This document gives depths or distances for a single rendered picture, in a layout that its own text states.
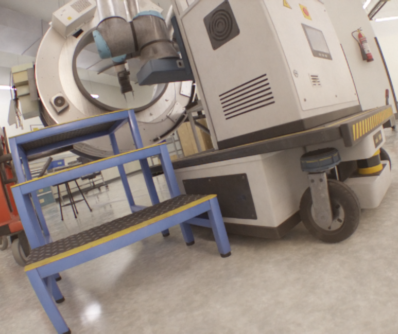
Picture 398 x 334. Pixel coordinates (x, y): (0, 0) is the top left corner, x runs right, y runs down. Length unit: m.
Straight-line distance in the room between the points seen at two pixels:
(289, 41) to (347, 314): 0.66
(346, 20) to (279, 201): 3.81
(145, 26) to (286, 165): 0.83
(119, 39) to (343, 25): 3.58
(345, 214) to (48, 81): 1.91
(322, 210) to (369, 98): 3.47
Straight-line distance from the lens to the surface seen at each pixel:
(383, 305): 0.52
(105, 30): 1.19
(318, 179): 0.65
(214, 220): 0.76
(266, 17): 0.71
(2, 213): 1.68
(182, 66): 1.12
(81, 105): 1.93
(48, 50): 2.10
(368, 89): 4.09
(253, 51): 0.72
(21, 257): 1.47
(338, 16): 4.29
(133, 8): 1.54
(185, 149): 8.52
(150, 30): 1.16
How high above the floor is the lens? 0.35
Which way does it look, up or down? 4 degrees down
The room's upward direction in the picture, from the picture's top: 16 degrees counter-clockwise
